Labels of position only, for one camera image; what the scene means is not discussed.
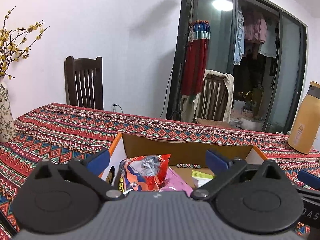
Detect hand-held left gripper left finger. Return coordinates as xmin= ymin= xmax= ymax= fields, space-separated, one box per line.
xmin=25 ymin=150 xmax=127 ymax=202

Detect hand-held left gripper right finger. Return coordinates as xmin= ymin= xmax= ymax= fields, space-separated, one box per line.
xmin=190 ymin=149 xmax=293 ymax=202

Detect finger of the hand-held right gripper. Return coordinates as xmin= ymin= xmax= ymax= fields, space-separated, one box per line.
xmin=297 ymin=169 xmax=320 ymax=184
xmin=296 ymin=184 xmax=320 ymax=200

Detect long green white snack packet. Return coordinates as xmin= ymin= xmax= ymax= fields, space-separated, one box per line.
xmin=191 ymin=170 xmax=215 ymax=188

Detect orange cardboard box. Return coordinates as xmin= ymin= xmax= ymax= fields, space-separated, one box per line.
xmin=99 ymin=132 xmax=269 ymax=198

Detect red chips bag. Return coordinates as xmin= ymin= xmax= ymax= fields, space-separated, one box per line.
xmin=117 ymin=154 xmax=172 ymax=193

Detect purple snack packet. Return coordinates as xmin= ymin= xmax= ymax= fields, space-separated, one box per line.
xmin=159 ymin=167 xmax=198 ymax=192

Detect white fluffy object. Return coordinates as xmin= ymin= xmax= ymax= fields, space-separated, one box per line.
xmin=240 ymin=119 xmax=263 ymax=131

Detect yellow thermos jug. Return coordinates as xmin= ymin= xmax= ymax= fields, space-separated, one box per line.
xmin=287 ymin=81 xmax=320 ymax=155

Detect light wooden chair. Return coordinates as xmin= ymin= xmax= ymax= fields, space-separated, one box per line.
xmin=196 ymin=76 xmax=232 ymax=128

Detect dark wooden chair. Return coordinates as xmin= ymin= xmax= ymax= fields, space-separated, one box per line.
xmin=64 ymin=56 xmax=104 ymax=110

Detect chair with cream cloth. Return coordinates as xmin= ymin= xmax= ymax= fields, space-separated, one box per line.
xmin=180 ymin=69 xmax=235 ymax=124

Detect red tassel hanging ornament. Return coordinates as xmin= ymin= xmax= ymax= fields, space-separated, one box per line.
xmin=180 ymin=20 xmax=211 ymax=97

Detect floral patterned vase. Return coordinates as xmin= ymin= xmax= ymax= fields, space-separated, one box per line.
xmin=0 ymin=79 xmax=17 ymax=143

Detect sliding glass door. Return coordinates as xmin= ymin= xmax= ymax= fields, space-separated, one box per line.
xmin=166 ymin=0 xmax=308 ymax=134

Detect light blue hanging shirt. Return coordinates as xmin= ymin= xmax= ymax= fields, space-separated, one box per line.
xmin=233 ymin=5 xmax=246 ymax=66

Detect white hanging garment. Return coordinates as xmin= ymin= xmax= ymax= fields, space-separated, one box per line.
xmin=259 ymin=22 xmax=278 ymax=58

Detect pink hanging garment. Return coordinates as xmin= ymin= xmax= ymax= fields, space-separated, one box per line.
xmin=244 ymin=10 xmax=268 ymax=45

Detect yellow blossom branches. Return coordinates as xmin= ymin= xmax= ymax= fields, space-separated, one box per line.
xmin=0 ymin=5 xmax=49 ymax=80

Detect black power cable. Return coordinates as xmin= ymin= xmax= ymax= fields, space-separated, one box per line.
xmin=163 ymin=63 xmax=176 ymax=118

